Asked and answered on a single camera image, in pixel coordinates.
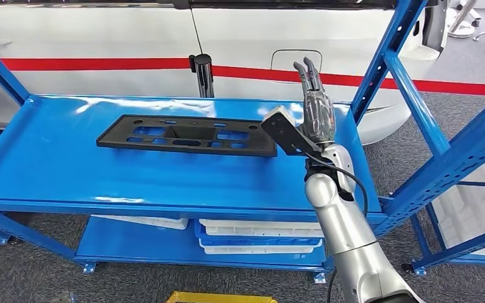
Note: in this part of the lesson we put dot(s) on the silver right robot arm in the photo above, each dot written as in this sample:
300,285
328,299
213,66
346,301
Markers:
343,226

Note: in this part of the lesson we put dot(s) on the chrome stanchion post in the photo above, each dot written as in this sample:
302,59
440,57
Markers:
204,75

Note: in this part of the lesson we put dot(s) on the black plastic panel part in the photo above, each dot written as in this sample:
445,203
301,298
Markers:
115,136

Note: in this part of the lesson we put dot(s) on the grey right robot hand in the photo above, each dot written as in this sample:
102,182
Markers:
320,117

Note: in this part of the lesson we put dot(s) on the large white plastic crate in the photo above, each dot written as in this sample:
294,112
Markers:
483,196
468,226

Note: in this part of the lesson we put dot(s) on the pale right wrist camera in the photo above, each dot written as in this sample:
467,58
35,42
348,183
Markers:
284,131

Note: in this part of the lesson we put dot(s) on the white floor stand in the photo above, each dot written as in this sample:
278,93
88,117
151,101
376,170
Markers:
462,23

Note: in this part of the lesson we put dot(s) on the red barrier belt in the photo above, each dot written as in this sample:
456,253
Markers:
267,75
79,64

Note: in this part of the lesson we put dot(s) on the yellow floor tape square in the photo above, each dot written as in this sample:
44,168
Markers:
221,297

